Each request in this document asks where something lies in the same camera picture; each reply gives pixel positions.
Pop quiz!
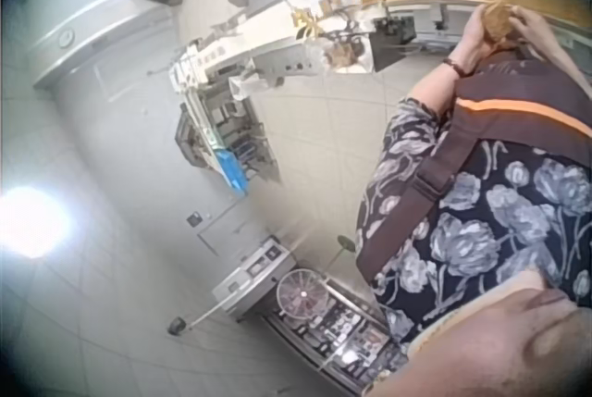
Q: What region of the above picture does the white work table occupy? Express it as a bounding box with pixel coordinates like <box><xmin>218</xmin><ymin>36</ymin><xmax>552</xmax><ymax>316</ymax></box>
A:
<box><xmin>184</xmin><ymin>0</ymin><xmax>386</xmax><ymax>75</ymax></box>

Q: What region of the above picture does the wheeled metal stand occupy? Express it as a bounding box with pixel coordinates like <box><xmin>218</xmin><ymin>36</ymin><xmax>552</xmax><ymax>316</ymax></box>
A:
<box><xmin>166</xmin><ymin>293</ymin><xmax>233</xmax><ymax>338</ymax></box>

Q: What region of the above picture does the glass display case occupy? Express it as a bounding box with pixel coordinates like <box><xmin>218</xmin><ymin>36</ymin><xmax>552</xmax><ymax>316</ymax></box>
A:
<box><xmin>262</xmin><ymin>276</ymin><xmax>410</xmax><ymax>385</ymax></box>

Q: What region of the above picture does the person's left hand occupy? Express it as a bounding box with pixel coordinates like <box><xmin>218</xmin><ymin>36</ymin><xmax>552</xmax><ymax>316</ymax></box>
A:
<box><xmin>454</xmin><ymin>2</ymin><xmax>499</xmax><ymax>72</ymax></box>

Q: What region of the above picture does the white wheeled rack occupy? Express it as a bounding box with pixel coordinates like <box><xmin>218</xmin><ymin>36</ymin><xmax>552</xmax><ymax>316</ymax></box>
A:
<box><xmin>167</xmin><ymin>43</ymin><xmax>284</xmax><ymax>195</ymax></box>

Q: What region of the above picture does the grey metal appliance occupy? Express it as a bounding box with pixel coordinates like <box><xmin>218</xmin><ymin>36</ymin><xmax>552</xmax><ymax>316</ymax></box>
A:
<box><xmin>212</xmin><ymin>234</ymin><xmax>298</xmax><ymax>320</ymax></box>

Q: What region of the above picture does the green round stand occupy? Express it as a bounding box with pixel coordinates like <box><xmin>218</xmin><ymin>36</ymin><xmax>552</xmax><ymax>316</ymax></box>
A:
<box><xmin>325</xmin><ymin>233</ymin><xmax>357</xmax><ymax>274</ymax></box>

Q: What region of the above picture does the person's right hand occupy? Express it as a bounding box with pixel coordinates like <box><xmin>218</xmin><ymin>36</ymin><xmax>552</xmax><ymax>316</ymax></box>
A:
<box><xmin>506</xmin><ymin>4</ymin><xmax>557</xmax><ymax>50</ymax></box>

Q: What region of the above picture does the yellow ribbon bundle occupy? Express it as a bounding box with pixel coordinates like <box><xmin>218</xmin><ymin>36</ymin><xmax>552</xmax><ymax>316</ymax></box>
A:
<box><xmin>288</xmin><ymin>6</ymin><xmax>326</xmax><ymax>42</ymax></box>

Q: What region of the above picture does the black machine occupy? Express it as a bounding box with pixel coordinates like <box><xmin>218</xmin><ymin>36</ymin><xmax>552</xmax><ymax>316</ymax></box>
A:
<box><xmin>369</xmin><ymin>15</ymin><xmax>418</xmax><ymax>72</ymax></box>

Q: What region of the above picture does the dark wrist watch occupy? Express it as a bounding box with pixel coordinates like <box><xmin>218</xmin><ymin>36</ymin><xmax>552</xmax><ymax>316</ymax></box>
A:
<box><xmin>442</xmin><ymin>56</ymin><xmax>470</xmax><ymax>80</ymax></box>

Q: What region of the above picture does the white cabinet with round knob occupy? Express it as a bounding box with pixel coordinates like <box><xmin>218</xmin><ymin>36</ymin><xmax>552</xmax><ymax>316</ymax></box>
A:
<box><xmin>27</xmin><ymin>0</ymin><xmax>178</xmax><ymax>89</ymax></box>

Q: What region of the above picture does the brown bread loaf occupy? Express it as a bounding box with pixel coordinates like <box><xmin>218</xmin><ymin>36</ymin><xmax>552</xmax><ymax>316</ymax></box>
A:
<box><xmin>480</xmin><ymin>0</ymin><xmax>517</xmax><ymax>49</ymax></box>

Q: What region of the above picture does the round wire fan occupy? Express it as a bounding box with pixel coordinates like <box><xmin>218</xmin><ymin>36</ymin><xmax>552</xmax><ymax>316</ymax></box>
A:
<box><xmin>275</xmin><ymin>268</ymin><xmax>327</xmax><ymax>325</ymax></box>

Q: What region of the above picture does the clear bag of bread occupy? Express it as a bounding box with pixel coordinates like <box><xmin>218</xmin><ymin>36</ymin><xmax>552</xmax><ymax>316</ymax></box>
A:
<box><xmin>318</xmin><ymin>39</ymin><xmax>372</xmax><ymax>75</ymax></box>

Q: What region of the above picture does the blue crate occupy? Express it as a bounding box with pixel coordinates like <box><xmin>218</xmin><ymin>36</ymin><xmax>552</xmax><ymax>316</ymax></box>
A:
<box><xmin>213</xmin><ymin>148</ymin><xmax>252</xmax><ymax>195</ymax></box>

